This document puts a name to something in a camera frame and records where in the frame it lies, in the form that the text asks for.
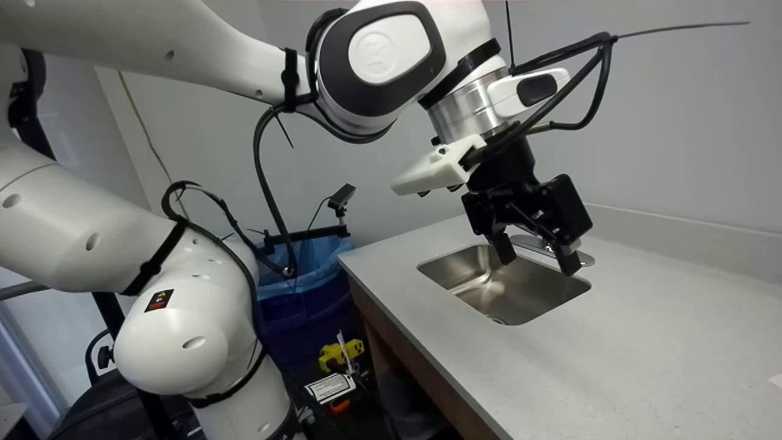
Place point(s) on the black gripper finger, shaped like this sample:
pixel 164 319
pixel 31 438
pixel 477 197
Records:
pixel 565 257
pixel 502 245

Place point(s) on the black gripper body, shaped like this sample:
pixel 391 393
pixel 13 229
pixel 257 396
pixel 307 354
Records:
pixel 503 192

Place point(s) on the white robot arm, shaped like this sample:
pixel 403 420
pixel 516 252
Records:
pixel 189 330

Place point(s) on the stainless steel sink basin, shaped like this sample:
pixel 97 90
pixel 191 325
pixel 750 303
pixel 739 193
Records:
pixel 508 294

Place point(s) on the wooden counter cabinet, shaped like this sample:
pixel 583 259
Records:
pixel 418 402

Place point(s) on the yellow black tool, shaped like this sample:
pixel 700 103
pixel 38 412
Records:
pixel 337 355

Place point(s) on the blue lined trash bin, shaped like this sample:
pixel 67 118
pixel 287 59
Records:
pixel 298 316

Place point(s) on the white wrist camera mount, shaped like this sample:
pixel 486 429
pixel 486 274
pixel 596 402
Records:
pixel 444 167

